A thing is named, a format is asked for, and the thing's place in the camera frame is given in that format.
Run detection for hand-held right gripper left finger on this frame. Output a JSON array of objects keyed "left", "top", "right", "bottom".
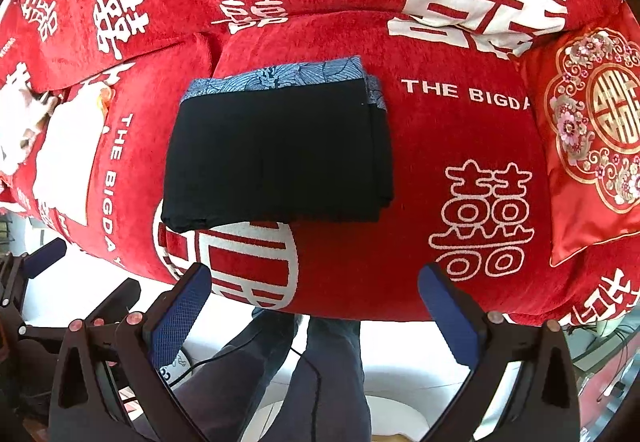
[{"left": 47, "top": 262, "right": 213, "bottom": 442}]

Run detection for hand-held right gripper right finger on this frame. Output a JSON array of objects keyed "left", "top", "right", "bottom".
[{"left": 417, "top": 262, "right": 583, "bottom": 442}]

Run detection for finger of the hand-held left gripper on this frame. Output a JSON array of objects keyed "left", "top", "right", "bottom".
[
  {"left": 20, "top": 238, "right": 68, "bottom": 280},
  {"left": 75, "top": 278, "right": 142, "bottom": 329}
]

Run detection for black pants with blue waistband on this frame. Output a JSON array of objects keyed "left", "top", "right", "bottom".
[{"left": 160, "top": 56, "right": 396, "bottom": 233}]

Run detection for white printed slipper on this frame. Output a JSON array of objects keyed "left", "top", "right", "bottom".
[{"left": 157, "top": 354, "right": 193, "bottom": 390}]

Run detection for person's left leg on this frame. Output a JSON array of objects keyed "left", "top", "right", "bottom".
[{"left": 135, "top": 308, "right": 306, "bottom": 442}]

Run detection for person's leg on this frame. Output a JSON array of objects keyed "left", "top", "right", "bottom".
[
  {"left": 135, "top": 308, "right": 306, "bottom": 442},
  {"left": 287, "top": 317, "right": 373, "bottom": 442}
]

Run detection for white folded cloth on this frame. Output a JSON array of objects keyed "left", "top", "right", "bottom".
[{"left": 32, "top": 82, "right": 111, "bottom": 227}]

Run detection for red printed blanket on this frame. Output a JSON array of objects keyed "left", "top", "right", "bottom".
[{"left": 0, "top": 0, "right": 640, "bottom": 329}]

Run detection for white round object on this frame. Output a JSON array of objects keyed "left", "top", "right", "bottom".
[{"left": 240, "top": 397, "right": 436, "bottom": 442}]

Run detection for person's right leg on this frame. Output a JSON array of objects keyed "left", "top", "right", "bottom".
[{"left": 287, "top": 317, "right": 373, "bottom": 442}]

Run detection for white brown patterned cloth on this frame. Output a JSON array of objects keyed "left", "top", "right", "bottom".
[{"left": 0, "top": 62, "right": 63, "bottom": 193}]

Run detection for peach cloth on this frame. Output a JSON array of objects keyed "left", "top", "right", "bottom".
[{"left": 95, "top": 84, "right": 114, "bottom": 135}]

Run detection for red embroidered cushion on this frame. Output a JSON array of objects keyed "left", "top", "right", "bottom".
[{"left": 520, "top": 12, "right": 640, "bottom": 267}]

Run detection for black cable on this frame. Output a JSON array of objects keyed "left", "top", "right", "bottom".
[{"left": 172, "top": 337, "right": 303, "bottom": 390}]

